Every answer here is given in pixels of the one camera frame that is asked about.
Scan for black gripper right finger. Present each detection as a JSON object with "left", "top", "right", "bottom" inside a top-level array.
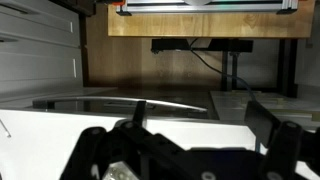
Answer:
[{"left": 244, "top": 99, "right": 320, "bottom": 180}]

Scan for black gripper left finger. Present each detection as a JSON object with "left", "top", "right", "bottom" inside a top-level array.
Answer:
[{"left": 59, "top": 99, "right": 188, "bottom": 180}]

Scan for thin dark cable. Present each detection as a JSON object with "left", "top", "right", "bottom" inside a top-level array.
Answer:
[{"left": 189, "top": 38, "right": 259, "bottom": 101}]

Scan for black bar under cart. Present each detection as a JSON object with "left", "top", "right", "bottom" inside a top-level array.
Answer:
[{"left": 150, "top": 38, "right": 254, "bottom": 54}]

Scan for wooden cart top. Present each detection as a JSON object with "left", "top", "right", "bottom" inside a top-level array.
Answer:
[{"left": 107, "top": 0, "right": 316, "bottom": 39}]

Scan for black cart legs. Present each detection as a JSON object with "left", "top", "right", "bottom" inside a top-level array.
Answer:
[{"left": 219, "top": 38, "right": 298, "bottom": 98}]

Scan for aluminium cart frame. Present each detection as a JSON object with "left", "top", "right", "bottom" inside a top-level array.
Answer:
[{"left": 115, "top": 0, "right": 299, "bottom": 16}]

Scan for grey base cabinet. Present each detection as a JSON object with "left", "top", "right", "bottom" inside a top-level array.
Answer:
[{"left": 0, "top": 0, "right": 84, "bottom": 101}]

